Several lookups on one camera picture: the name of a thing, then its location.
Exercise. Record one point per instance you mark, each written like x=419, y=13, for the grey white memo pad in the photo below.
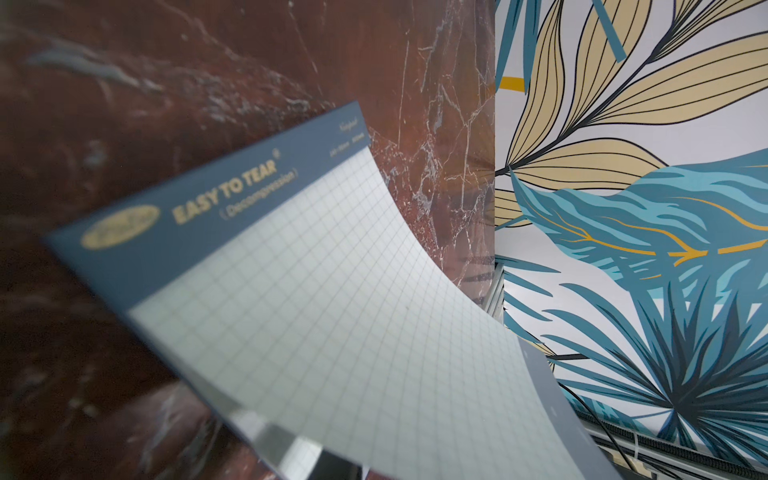
x=283, y=280

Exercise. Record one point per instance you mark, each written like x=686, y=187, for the aluminium front rail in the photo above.
x=639, y=456

